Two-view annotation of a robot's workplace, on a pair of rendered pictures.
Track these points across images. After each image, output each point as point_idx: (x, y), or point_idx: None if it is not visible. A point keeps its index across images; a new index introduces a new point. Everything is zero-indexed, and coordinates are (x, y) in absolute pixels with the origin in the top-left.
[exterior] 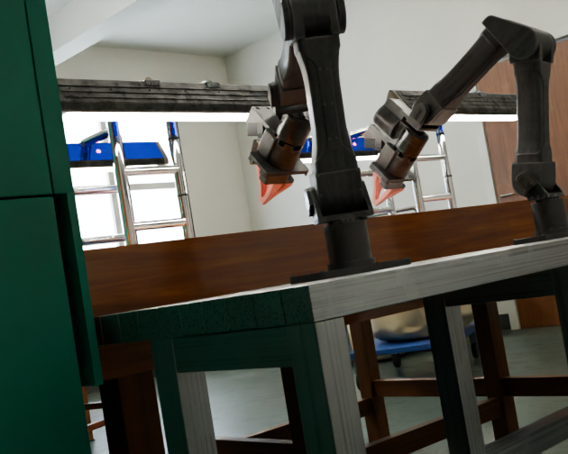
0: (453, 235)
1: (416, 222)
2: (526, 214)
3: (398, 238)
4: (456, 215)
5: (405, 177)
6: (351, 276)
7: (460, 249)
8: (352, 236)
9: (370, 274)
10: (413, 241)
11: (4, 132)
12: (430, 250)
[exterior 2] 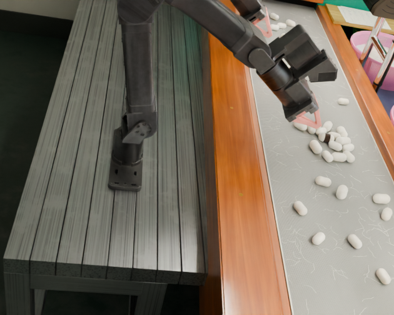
0: (207, 137)
1: (209, 100)
2: (213, 215)
3: (207, 96)
4: (211, 130)
5: (284, 107)
6: (82, 0)
7: (205, 152)
8: None
9: (79, 2)
10: (206, 108)
11: None
12: (205, 126)
